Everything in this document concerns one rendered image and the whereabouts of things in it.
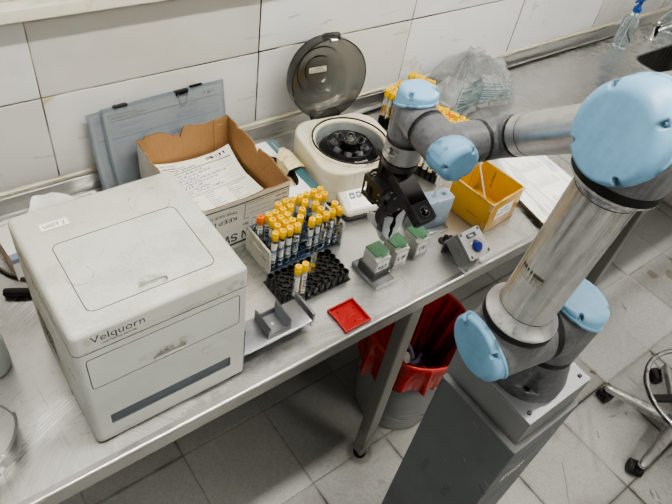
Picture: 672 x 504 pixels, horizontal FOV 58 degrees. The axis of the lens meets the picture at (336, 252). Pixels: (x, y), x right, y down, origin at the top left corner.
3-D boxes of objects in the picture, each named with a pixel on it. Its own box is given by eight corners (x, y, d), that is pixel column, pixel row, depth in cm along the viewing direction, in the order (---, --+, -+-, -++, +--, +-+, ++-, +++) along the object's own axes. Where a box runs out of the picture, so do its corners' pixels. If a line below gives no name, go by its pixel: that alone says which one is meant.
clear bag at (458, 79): (447, 131, 184) (465, 76, 171) (402, 106, 191) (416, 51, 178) (488, 102, 200) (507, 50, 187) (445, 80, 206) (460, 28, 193)
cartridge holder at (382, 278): (375, 291, 135) (378, 280, 132) (351, 265, 139) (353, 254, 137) (393, 282, 137) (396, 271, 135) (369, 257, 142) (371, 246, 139)
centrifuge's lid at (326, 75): (295, 39, 142) (281, 27, 148) (291, 134, 158) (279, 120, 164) (372, 31, 151) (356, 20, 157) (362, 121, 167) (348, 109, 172)
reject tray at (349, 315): (345, 334, 125) (346, 331, 125) (326, 311, 129) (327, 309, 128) (371, 320, 129) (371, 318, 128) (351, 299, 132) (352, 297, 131)
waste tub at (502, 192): (481, 235, 153) (494, 206, 146) (442, 205, 159) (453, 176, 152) (512, 216, 160) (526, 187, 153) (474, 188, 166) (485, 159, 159)
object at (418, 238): (412, 260, 143) (419, 240, 138) (399, 247, 145) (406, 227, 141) (424, 254, 145) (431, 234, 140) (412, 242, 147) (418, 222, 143)
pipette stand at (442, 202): (415, 240, 148) (425, 210, 141) (400, 222, 152) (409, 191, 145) (447, 230, 152) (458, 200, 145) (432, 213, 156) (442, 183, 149)
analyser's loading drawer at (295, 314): (224, 370, 113) (224, 354, 109) (207, 345, 116) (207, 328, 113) (313, 325, 123) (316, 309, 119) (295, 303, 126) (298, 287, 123)
